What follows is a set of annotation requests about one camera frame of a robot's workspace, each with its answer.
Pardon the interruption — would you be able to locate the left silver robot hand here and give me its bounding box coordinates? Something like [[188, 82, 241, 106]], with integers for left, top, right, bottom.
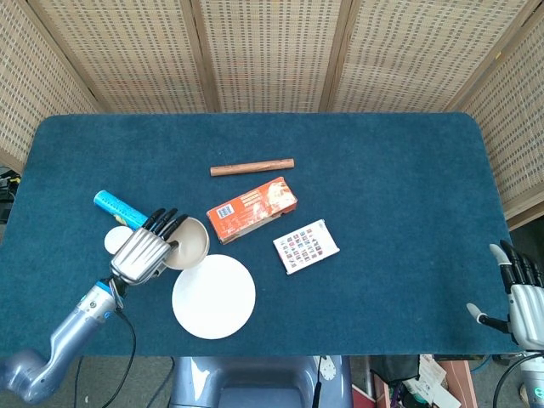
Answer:
[[110, 207, 190, 286]]

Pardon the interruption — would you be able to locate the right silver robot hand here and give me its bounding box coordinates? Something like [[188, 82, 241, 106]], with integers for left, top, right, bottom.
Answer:
[[466, 240, 544, 354]]

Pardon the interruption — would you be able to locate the flower print paper cup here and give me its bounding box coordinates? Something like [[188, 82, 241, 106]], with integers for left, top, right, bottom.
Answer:
[[104, 226, 135, 256]]

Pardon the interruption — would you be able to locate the beige plastic bowl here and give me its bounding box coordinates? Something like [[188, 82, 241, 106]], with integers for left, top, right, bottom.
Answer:
[[163, 217, 211, 271]]

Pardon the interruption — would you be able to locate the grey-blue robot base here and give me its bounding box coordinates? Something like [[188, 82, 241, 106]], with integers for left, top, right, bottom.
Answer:
[[169, 355, 354, 408]]

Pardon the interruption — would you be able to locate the white paper plate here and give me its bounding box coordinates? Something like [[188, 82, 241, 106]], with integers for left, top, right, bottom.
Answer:
[[171, 253, 258, 341]]

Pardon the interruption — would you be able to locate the blue cling film roll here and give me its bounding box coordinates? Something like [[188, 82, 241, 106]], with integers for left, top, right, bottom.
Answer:
[[93, 190, 150, 229]]

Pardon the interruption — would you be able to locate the orange snack box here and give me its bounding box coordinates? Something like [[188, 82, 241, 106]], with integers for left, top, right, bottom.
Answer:
[[206, 176, 298, 246]]

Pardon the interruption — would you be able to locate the brown wooden rolling pin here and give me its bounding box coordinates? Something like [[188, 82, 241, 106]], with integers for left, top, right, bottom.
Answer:
[[209, 158, 296, 178]]

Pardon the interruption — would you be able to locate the white picture card box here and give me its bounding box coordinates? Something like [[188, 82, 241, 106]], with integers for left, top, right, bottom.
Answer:
[[272, 218, 341, 275]]

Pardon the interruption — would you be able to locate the red box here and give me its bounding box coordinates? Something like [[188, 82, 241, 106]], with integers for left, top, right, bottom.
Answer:
[[351, 381, 386, 408]]

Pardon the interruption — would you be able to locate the teal tablecloth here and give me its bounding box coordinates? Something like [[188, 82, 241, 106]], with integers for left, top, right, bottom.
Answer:
[[0, 112, 528, 358]]

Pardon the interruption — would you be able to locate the woven bamboo folding screen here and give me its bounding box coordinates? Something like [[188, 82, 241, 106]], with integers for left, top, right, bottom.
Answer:
[[0, 0, 544, 230]]

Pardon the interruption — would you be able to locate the black cable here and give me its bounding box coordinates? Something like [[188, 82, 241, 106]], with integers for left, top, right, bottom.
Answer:
[[67, 309, 138, 408]]

